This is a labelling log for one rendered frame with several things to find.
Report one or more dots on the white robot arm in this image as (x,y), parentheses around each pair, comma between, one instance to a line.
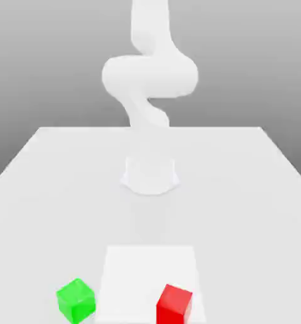
(150,76)

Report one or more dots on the small red cube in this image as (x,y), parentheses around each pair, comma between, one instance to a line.
(174,305)

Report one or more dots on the small green cube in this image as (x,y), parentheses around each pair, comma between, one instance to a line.
(75,301)

